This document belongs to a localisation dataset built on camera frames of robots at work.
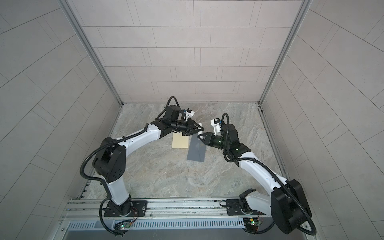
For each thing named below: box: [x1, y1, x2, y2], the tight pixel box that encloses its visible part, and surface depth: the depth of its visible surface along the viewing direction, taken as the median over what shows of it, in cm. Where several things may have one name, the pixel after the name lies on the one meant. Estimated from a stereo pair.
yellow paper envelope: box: [172, 132, 189, 149], surface depth 97 cm
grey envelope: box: [186, 133, 207, 163], surface depth 93 cm
